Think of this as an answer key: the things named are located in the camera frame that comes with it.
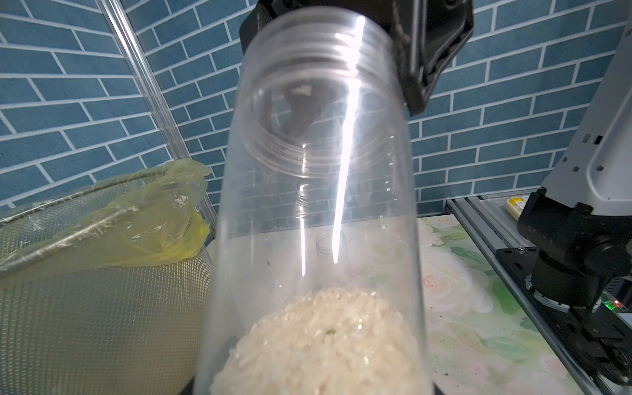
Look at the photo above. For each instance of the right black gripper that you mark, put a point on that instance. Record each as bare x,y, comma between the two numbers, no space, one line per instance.
406,44

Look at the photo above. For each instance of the clear rice jar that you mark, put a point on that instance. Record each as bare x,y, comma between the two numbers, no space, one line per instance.
314,148

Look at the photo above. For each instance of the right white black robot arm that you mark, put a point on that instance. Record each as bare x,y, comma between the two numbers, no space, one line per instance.
580,217

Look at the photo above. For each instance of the beige bin with yellow bag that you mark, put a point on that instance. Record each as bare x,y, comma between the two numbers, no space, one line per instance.
103,290

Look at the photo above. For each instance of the aluminium mounting rail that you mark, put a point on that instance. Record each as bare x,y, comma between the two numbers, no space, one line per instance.
492,228

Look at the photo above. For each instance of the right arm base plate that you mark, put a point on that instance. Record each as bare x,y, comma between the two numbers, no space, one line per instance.
597,343

